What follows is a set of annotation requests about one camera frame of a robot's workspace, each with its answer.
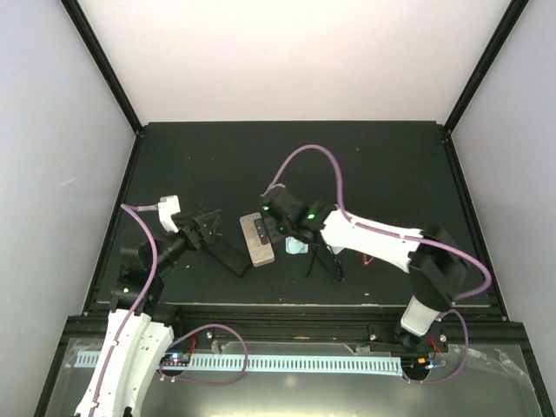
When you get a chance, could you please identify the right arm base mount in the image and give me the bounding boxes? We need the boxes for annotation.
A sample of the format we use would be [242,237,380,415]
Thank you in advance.
[367,321,448,382]

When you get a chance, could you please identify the white slotted cable duct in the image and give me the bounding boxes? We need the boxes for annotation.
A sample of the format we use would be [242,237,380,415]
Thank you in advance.
[76,350,403,377]

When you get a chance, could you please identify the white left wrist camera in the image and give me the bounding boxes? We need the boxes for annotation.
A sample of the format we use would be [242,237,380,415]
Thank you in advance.
[157,195,181,234]

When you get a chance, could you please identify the light blue cleaning cloth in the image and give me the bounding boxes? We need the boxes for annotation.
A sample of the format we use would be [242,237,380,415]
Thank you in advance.
[285,236,308,255]

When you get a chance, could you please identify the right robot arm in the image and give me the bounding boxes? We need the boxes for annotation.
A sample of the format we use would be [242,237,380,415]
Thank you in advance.
[261,187,471,351]

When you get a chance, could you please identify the red thin-frame glasses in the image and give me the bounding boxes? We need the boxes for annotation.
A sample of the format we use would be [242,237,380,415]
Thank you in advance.
[362,254,374,267]

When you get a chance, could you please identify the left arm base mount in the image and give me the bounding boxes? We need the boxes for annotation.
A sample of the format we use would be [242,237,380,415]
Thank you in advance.
[157,327,215,378]

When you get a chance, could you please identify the grey glasses case green lining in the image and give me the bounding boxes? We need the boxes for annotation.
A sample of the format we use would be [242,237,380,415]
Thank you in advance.
[240,213,275,268]

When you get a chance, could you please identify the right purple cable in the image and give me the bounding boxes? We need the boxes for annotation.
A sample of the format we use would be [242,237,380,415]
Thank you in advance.
[268,144,493,301]

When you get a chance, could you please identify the black sunglasses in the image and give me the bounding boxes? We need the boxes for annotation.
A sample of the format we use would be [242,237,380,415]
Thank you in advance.
[306,243,345,282]

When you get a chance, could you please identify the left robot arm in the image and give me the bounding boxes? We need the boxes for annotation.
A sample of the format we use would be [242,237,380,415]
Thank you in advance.
[75,204,187,416]

